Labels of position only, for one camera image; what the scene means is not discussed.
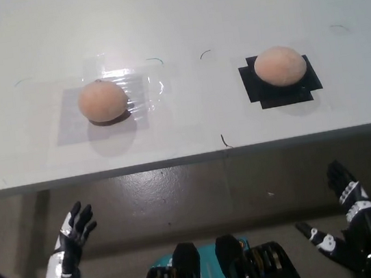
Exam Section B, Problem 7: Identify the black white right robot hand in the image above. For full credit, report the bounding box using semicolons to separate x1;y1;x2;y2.
287;155;371;278

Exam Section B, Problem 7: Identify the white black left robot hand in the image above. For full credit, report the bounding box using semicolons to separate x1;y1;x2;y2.
25;199;105;278

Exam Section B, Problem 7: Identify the peach dumpling toy with sunglasses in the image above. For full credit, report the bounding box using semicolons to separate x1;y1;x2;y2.
75;76;132;125

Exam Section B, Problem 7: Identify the peach dumpling toy smiling face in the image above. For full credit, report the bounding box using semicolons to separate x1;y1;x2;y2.
251;42;310;91

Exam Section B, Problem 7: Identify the grey table leg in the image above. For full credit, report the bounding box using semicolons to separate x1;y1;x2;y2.
23;190;61;272

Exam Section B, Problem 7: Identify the grey square patch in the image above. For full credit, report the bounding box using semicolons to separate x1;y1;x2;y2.
49;77;153;147

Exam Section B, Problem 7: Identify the black tape patch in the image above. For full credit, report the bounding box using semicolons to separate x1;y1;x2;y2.
236;47;325;113

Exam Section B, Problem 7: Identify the black teal robot torso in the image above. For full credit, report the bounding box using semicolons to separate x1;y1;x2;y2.
131;225;305;278

